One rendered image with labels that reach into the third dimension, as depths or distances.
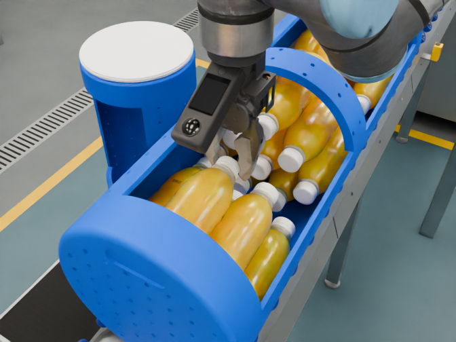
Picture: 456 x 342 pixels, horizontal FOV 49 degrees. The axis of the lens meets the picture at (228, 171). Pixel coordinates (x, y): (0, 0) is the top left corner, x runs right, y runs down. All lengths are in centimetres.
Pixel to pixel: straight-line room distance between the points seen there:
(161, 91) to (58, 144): 155
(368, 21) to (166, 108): 80
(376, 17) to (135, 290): 41
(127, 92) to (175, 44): 19
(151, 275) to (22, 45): 311
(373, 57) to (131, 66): 74
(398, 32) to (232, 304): 36
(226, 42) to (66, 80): 262
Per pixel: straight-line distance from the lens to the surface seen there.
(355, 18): 48
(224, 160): 73
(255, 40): 59
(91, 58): 128
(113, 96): 122
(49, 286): 193
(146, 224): 58
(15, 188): 254
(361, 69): 62
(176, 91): 123
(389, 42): 60
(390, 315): 203
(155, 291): 62
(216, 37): 59
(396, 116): 140
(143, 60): 124
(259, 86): 67
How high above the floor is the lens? 168
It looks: 44 degrees down
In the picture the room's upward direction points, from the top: straight up
